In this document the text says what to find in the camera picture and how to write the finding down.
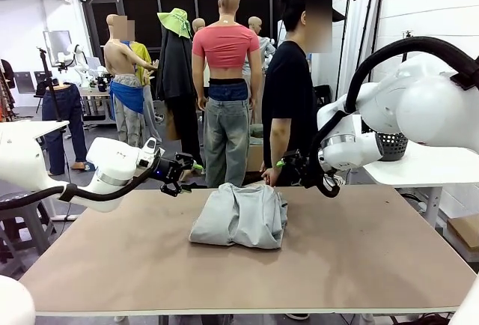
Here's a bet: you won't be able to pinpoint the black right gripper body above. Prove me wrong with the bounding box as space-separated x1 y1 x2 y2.
298 148 320 189

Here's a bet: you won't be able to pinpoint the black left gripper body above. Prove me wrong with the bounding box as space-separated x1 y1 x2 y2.
148 155 185 188

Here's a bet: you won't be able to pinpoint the grey training pants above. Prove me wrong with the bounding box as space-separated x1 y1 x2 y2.
189 182 289 250

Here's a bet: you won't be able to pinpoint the black perforated plastic basket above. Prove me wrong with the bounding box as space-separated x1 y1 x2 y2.
376 132 409 163

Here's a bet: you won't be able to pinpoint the person's right forearm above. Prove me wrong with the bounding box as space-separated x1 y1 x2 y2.
267 130 293 171

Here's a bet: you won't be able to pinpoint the person's right hand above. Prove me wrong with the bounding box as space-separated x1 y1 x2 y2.
260 166 281 187

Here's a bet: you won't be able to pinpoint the open brown carton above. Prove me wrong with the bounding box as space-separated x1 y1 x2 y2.
245 136 267 173

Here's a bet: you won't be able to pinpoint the faded blue-grey jeans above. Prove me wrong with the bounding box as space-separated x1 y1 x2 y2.
204 97 251 188

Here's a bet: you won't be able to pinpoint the grey camouflage trousers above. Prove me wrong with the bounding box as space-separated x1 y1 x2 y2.
113 73 150 150

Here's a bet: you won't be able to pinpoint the black chair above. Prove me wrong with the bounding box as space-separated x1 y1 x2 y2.
313 84 332 108

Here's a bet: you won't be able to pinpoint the person in black t-shirt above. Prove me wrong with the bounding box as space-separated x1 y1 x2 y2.
261 0 346 188

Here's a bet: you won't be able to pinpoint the blue cloth wrap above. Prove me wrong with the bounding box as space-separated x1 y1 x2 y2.
109 79 145 115

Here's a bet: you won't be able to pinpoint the mannequin in black coat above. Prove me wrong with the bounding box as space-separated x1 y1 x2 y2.
155 25 206 183

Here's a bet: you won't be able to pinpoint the cluttered white desk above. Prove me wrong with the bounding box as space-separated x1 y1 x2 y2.
79 85 118 126

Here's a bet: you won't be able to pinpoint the mannequin in yellow shirt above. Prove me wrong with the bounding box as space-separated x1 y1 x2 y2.
129 40 162 145

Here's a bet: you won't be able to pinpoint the mannequin in grey top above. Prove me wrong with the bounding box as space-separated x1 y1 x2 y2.
242 16 278 126

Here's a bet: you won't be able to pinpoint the shirtless beige mannequin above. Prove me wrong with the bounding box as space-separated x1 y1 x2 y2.
103 13 158 165

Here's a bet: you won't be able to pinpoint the dark blue jeans torso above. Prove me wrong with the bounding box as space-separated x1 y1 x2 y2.
41 82 85 171

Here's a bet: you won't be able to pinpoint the red crop top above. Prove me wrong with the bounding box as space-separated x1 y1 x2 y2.
192 23 260 70

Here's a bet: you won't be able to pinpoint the green bucket hat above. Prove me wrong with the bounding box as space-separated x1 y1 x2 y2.
156 7 193 40

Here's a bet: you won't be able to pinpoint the black stand pole curved end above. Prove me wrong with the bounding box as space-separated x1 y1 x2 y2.
338 0 370 96

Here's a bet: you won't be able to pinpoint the grey plastic stool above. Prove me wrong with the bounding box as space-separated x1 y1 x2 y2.
0 189 57 285

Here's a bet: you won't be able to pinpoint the white backdrop cloth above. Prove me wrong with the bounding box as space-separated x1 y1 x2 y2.
342 0 383 79

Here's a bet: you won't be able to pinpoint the bald tan mannequin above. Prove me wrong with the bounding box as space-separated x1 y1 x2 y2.
192 0 263 188

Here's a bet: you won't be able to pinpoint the white framed monitor panel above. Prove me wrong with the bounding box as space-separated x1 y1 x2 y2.
43 30 72 66

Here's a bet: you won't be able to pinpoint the grey square panel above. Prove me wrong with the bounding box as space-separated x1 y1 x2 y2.
13 71 36 95

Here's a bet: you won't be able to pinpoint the flat cardboard box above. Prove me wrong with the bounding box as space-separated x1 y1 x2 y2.
443 215 479 262

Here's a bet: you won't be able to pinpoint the straight black stand pole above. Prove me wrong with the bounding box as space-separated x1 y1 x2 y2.
368 0 387 82
357 0 377 64

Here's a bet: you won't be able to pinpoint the hanging brown garments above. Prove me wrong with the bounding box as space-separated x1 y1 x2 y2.
0 58 16 111

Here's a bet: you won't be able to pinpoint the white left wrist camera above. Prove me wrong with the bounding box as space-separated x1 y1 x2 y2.
136 136 165 168

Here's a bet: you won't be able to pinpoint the black braided left arm hose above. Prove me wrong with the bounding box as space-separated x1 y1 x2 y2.
0 158 165 213

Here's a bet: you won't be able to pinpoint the black braided arm hose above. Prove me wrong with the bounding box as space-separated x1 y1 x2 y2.
0 158 165 213
305 35 479 199

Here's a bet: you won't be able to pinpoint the black braided right arm hose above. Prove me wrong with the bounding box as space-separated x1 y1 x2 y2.
305 35 479 199

